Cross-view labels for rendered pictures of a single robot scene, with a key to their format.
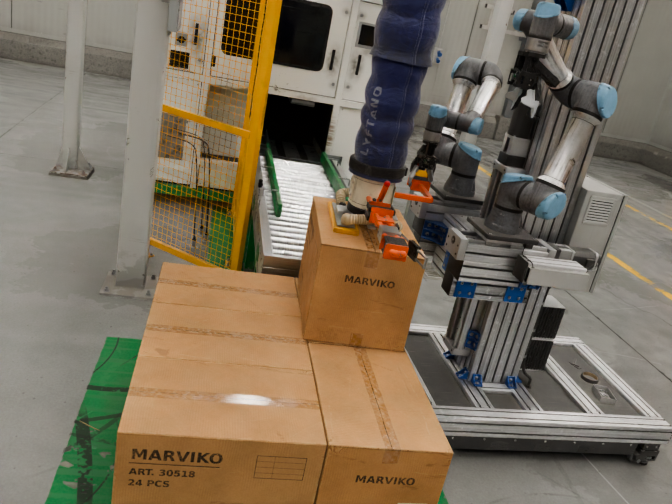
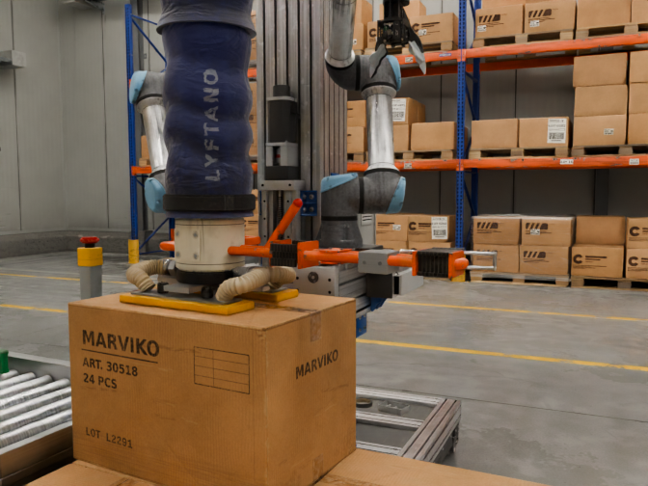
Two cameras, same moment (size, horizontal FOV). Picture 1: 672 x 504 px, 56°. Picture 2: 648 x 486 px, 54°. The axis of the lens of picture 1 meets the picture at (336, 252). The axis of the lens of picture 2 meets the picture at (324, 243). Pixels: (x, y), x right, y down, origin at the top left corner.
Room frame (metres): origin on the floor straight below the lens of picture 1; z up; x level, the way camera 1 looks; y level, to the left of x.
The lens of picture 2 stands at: (1.26, 0.97, 1.22)
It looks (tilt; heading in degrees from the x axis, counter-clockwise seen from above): 5 degrees down; 309
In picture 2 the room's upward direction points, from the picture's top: straight up
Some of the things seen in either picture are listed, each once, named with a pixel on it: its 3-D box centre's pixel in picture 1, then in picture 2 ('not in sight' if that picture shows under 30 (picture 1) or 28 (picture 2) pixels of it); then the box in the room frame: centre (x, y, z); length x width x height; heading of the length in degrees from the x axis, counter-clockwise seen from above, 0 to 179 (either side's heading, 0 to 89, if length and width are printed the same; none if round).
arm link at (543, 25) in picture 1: (545, 21); not in sight; (2.21, -0.51, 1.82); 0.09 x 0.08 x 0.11; 131
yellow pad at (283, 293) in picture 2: not in sight; (234, 284); (2.50, -0.19, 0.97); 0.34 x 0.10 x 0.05; 9
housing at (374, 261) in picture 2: (388, 235); (378, 261); (2.02, -0.16, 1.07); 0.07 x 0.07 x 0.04; 9
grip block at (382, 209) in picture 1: (379, 213); (294, 253); (2.24, -0.13, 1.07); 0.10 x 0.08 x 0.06; 99
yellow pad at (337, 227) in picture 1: (343, 214); (184, 295); (2.47, 0.00, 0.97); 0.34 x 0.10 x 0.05; 9
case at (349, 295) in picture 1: (355, 268); (215, 378); (2.48, -0.09, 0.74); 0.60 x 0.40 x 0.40; 9
